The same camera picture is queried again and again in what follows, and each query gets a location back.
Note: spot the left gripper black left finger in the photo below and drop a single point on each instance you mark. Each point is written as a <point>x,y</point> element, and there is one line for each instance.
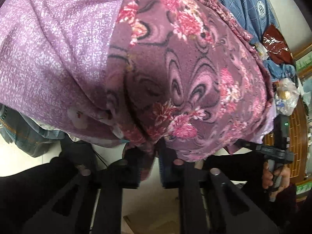
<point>91,204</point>

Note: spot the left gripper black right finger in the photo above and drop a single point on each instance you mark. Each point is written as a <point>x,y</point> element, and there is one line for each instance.
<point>208,201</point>

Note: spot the maroon floral patterned garment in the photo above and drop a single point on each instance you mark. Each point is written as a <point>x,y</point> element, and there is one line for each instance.
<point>137,71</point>

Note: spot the person's right hand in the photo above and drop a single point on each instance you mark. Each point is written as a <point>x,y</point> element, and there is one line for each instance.
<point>276,181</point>

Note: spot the wooden lattice furniture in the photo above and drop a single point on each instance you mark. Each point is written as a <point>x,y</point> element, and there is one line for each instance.
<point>295,130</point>

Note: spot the clear plastic bag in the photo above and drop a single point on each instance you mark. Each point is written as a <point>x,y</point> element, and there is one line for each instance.
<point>286,97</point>

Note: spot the blue crumpled cloth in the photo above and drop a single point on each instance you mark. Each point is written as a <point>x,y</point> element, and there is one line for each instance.
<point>279,72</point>

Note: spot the dark red plastic bag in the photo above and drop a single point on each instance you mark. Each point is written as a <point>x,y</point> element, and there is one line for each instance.
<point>276,46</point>

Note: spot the grey star pillow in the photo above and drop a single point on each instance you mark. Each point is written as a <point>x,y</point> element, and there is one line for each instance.
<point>26,134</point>

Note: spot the blue plaid quilt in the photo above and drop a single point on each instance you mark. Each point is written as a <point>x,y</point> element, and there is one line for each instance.
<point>255,16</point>

